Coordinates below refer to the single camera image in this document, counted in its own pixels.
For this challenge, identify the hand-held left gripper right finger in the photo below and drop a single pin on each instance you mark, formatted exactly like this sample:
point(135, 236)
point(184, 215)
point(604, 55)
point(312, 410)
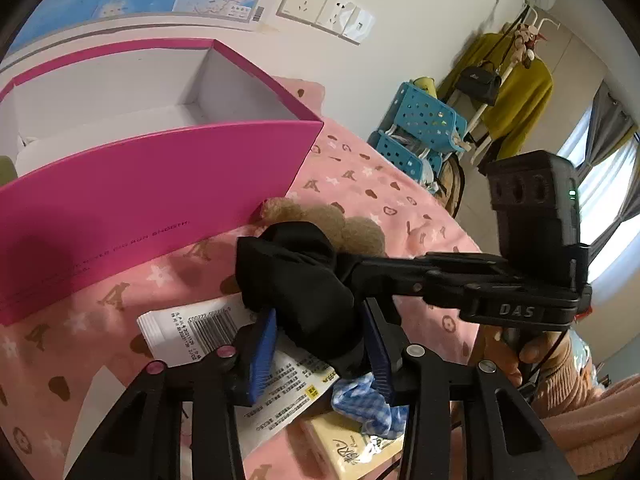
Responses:
point(378, 357)

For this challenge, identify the pink printed blanket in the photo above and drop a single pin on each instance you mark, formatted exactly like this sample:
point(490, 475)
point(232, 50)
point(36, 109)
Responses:
point(375, 185)

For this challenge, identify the black cloth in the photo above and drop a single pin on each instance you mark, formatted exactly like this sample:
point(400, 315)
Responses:
point(300, 280)

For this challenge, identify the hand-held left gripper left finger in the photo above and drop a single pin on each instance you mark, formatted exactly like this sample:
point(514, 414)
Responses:
point(262, 350)

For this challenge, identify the grey window curtain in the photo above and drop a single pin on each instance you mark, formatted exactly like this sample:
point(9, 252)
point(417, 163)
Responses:
point(605, 115)

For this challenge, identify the yellow green cup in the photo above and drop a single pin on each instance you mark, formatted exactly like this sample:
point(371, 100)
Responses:
point(422, 82)

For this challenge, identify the brown bag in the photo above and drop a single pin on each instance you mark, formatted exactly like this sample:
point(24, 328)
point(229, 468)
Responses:
point(452, 185)

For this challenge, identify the pink fleece garment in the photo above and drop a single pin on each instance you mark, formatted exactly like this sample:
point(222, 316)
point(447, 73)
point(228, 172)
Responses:
point(595, 430)

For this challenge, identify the blue gingham cloth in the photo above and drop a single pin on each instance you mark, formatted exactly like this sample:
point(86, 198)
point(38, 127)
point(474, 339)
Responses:
point(360, 405)

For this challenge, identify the hanging plush toy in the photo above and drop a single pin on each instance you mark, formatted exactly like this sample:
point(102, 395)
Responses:
point(525, 42)

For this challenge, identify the pink cardboard box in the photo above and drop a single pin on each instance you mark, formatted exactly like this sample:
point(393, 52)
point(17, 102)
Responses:
point(150, 185)

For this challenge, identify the person's right hand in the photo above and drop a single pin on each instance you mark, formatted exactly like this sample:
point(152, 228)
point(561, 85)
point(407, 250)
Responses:
point(507, 360)

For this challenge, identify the person's right forearm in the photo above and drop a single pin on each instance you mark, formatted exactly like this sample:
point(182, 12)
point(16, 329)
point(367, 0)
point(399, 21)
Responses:
point(565, 370)

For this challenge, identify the yellow tissue packet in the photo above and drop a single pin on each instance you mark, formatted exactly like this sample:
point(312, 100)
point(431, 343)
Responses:
point(335, 445)

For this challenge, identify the olive green soft object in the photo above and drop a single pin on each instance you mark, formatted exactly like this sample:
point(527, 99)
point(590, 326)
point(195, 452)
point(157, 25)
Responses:
point(6, 170)

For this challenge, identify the blue plastic basket rack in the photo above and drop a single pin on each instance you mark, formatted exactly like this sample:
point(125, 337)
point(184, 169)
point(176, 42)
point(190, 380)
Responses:
point(425, 120)

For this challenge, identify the brown plush bear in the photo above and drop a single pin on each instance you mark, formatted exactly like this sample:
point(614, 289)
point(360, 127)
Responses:
point(360, 235)

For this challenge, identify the white wall switch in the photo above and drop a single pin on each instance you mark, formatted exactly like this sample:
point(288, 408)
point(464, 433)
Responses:
point(359, 25)

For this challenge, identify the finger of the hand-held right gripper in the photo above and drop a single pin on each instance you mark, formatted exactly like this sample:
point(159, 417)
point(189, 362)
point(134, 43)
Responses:
point(450, 292)
point(400, 266)

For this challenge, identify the mustard yellow sweater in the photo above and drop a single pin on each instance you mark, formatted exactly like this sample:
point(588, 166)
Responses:
point(520, 105)

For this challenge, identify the white coat rack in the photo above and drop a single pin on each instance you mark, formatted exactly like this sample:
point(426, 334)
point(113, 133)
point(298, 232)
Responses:
point(482, 110)

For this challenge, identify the black handbag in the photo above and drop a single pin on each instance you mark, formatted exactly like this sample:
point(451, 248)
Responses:
point(480, 82)

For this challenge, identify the white barcode packet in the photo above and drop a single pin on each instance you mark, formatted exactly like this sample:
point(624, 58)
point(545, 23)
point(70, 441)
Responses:
point(200, 330)

